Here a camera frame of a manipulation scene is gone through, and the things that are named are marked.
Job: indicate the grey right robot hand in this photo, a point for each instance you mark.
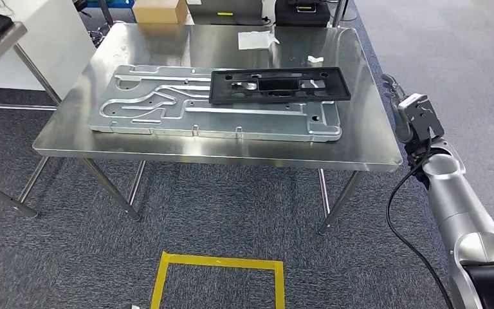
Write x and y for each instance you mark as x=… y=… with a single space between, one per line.
x=400 y=123

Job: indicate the black plastic car part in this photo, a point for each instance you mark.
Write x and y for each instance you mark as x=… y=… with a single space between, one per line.
x=221 y=91

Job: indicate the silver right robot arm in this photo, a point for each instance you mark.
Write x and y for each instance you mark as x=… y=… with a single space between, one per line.
x=456 y=204

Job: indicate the stainless steel workbench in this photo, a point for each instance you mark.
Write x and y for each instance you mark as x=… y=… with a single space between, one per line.
x=213 y=47

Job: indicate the small white scrap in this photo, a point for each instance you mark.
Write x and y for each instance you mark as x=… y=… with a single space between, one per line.
x=315 y=59

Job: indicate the chrome pole with base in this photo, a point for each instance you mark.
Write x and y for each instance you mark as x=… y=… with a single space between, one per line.
x=105 y=13
x=340 y=13

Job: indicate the black carrying case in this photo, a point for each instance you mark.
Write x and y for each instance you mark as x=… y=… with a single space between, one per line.
x=302 y=19

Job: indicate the white paper sheet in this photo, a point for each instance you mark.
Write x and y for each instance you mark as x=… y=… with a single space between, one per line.
x=255 y=40

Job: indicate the grey stamped metal panel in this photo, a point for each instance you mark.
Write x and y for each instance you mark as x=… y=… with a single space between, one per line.
x=230 y=123

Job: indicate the grey laptop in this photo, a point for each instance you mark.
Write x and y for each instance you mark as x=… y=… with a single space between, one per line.
x=225 y=8

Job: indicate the brown cardboard box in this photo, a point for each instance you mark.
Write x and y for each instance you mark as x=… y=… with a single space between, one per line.
x=159 y=10

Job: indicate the yellow floor tape rectangle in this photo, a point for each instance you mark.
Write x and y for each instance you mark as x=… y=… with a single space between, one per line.
x=157 y=281

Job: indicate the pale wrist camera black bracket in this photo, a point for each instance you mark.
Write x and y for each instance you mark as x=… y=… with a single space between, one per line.
x=421 y=119

